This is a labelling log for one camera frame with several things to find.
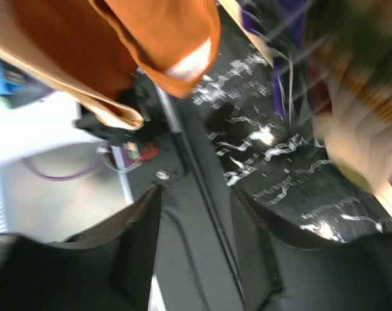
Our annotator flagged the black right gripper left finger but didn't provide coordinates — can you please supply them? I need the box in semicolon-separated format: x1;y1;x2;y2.
0;185;162;310

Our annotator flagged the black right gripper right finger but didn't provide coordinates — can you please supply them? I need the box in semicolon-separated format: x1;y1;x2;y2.
230;187;392;310

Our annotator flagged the brown orange striped sock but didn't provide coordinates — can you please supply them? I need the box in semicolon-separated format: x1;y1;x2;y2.
304;1;392;193

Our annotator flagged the purple sock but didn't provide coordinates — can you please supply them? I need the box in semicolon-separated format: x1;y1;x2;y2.
238;1;311;124

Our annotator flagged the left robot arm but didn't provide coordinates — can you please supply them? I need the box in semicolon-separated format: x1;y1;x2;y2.
0;92;100;168

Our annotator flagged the black marble pattern mat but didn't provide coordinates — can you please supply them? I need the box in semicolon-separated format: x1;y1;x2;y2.
190;11;392;242

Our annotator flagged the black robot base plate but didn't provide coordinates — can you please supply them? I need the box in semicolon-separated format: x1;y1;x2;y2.
124;67;248;311

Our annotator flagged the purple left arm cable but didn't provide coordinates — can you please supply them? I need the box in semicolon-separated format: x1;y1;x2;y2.
20;155;106;181

